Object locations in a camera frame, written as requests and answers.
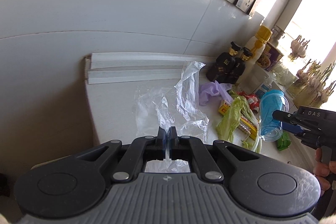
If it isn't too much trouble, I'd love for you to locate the clear plastic film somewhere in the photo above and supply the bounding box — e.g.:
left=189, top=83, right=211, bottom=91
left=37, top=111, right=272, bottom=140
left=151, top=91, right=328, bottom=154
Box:
left=134, top=60, right=210, bottom=173

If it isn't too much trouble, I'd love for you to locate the person's right hand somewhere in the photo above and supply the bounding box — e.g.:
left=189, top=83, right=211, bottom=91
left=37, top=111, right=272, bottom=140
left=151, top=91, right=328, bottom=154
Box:
left=313, top=148, right=336, bottom=196

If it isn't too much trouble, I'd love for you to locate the green snack wrapper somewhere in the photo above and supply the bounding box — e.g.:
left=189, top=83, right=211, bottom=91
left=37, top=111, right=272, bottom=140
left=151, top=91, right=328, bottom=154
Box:
left=277, top=131, right=291, bottom=151

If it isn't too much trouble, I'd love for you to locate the sprouting garlic bunch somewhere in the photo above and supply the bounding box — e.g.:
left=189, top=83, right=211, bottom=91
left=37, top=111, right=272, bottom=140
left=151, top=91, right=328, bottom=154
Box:
left=293, top=60, right=335, bottom=108

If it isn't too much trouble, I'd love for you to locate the red snack wrapper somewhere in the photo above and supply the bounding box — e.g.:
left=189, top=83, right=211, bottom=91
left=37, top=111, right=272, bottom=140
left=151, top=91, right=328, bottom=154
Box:
left=238, top=92, right=260, bottom=113

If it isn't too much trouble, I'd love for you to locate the yellow snack package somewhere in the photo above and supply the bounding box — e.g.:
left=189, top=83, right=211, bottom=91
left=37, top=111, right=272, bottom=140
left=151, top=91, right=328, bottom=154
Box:
left=216, top=97, right=257, bottom=142

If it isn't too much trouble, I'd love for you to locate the small clear plastic bottle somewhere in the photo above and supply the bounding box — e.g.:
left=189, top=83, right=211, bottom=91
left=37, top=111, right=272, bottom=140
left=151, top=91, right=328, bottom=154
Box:
left=254, top=73, right=276, bottom=99

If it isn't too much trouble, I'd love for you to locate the clear drinking glass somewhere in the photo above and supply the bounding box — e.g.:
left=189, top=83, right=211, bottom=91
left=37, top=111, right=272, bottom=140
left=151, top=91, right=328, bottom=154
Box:
left=272, top=62, right=297, bottom=88

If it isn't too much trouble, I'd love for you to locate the yellow-capped white squeeze bottle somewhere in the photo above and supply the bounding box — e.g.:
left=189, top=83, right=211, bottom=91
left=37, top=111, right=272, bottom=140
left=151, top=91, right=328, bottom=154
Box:
left=236, top=25, right=272, bottom=85

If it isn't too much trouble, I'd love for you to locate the green lettuce leaf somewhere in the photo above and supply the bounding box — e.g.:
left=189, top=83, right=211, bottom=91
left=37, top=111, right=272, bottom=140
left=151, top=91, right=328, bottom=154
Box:
left=215, top=90, right=262, bottom=153

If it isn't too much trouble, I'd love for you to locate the purple instant noodle cup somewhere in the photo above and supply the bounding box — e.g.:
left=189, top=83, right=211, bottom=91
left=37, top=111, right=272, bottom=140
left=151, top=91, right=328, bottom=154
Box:
left=256, top=43, right=284, bottom=71

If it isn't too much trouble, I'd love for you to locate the hanging garlic bunch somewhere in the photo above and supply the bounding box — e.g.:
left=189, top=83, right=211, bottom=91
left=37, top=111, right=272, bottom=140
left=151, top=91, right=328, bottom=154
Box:
left=288, top=35, right=310, bottom=61

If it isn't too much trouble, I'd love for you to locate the dark sauce bottle right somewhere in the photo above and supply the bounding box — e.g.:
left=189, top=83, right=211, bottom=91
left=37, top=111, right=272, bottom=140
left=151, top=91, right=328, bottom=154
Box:
left=231, top=47, right=252, bottom=84

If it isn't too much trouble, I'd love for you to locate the dark sauce bottle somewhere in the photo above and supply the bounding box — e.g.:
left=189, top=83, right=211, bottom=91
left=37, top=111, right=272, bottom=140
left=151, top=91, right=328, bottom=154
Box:
left=206, top=42, right=242, bottom=84
left=231, top=47, right=252, bottom=84

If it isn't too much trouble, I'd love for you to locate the purple rubber glove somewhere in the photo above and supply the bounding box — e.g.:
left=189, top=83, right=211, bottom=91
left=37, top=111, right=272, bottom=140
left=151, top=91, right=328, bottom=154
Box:
left=199, top=80, right=234, bottom=106

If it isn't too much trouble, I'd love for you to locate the dark sauce bottle left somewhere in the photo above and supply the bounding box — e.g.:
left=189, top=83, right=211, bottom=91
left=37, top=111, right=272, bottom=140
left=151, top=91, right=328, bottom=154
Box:
left=206, top=42, right=242, bottom=84

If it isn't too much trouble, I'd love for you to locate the stainless steel bottle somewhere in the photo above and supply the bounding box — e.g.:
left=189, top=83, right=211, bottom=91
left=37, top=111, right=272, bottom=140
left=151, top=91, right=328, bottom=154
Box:
left=268, top=26, right=285, bottom=48

